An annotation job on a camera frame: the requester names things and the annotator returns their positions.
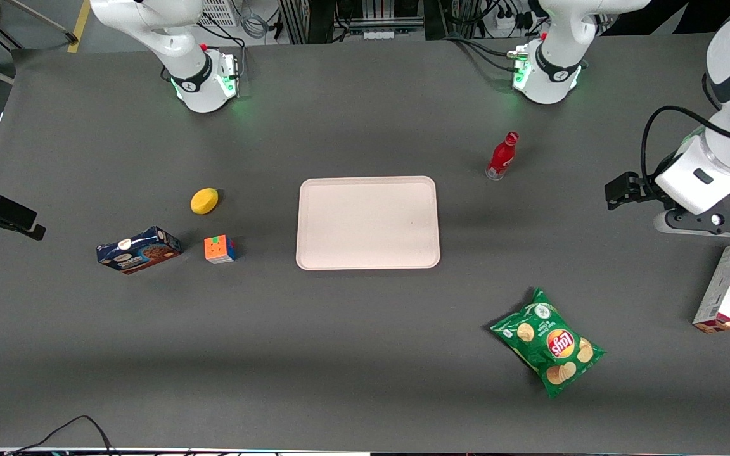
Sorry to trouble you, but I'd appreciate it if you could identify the green chips bag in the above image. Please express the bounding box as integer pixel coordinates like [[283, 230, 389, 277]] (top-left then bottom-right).
[[490, 287, 606, 399]]

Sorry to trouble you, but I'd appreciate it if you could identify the black base cable bundle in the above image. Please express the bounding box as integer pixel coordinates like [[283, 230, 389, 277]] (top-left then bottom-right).
[[442, 33, 525, 74]]

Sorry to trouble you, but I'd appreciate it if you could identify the yellow lemon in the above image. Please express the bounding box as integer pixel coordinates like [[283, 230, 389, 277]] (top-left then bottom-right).
[[190, 187, 219, 215]]

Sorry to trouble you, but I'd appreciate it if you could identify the colourful puzzle cube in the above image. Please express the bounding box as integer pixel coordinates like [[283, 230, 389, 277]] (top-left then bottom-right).
[[204, 235, 237, 265]]

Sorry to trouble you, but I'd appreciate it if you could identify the pink plastic tray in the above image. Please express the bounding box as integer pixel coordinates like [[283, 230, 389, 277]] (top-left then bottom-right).
[[295, 175, 441, 271]]

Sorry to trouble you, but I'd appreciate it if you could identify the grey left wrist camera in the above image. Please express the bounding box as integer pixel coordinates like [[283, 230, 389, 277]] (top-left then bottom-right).
[[653, 208, 730, 239]]

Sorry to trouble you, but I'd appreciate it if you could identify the white power strip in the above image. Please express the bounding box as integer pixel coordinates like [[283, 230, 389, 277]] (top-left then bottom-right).
[[494, 11, 534, 34]]

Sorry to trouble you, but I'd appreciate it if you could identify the aluminium equipment rack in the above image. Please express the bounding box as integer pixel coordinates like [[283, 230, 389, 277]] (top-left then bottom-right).
[[278, 0, 427, 44]]

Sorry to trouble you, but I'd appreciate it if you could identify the thin black table-edge cable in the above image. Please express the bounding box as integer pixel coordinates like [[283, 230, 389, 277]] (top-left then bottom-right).
[[9, 415, 115, 456]]

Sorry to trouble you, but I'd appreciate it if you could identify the blue cookie box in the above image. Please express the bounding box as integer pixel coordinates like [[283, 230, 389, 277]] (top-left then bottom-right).
[[96, 226, 182, 275]]

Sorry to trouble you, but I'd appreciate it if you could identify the red soda bottle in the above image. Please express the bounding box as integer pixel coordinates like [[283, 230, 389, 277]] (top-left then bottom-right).
[[485, 131, 520, 181]]

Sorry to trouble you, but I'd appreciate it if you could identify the coiled grey cable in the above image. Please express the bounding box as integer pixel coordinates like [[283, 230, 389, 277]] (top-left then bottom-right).
[[240, 11, 272, 40]]

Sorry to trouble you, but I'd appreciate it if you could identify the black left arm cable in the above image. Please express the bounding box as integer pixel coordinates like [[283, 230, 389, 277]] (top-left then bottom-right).
[[640, 105, 730, 191]]

